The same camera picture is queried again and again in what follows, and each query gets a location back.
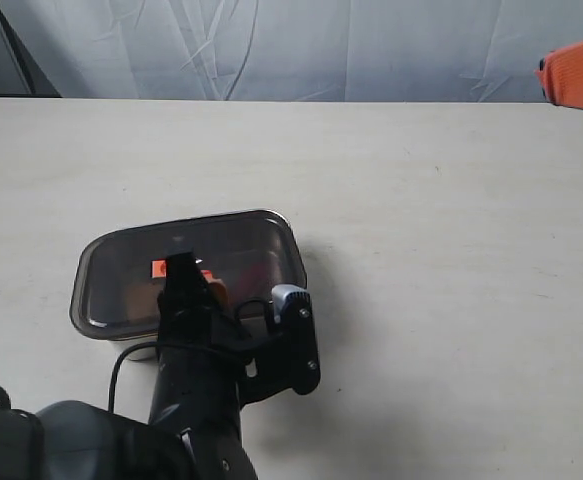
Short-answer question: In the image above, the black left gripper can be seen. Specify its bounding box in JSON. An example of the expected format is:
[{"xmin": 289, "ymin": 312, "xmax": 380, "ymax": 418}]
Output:
[{"xmin": 145, "ymin": 247, "xmax": 252, "ymax": 441}]

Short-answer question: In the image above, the dark transparent box lid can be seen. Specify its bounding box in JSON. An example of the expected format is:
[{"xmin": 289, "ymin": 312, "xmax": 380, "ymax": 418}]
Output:
[{"xmin": 69, "ymin": 209, "xmax": 307, "ymax": 341}]

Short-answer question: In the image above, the red toy sausage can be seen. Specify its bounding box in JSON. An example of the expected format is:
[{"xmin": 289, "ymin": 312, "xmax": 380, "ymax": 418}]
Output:
[{"xmin": 238, "ymin": 263, "xmax": 268, "ymax": 295}]

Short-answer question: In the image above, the yellow toy cheese wedge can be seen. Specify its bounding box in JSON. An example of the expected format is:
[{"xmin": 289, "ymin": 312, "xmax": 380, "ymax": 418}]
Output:
[{"xmin": 124, "ymin": 283, "xmax": 162, "ymax": 323}]

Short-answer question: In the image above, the stainless steel lunch box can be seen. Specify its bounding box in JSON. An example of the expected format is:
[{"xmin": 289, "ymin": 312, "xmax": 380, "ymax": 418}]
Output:
[{"xmin": 106, "ymin": 332, "xmax": 158, "ymax": 362}]

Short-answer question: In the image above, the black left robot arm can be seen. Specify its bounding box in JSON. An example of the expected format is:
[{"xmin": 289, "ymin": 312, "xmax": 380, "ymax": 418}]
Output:
[{"xmin": 0, "ymin": 253, "xmax": 257, "ymax": 479}]

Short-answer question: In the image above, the grey backdrop curtain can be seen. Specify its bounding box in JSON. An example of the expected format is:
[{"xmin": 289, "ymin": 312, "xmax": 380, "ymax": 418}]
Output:
[{"xmin": 0, "ymin": 1, "xmax": 583, "ymax": 102}]

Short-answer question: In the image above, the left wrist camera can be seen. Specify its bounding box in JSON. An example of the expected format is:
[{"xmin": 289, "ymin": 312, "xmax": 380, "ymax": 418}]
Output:
[{"xmin": 243, "ymin": 283, "xmax": 320, "ymax": 397}]

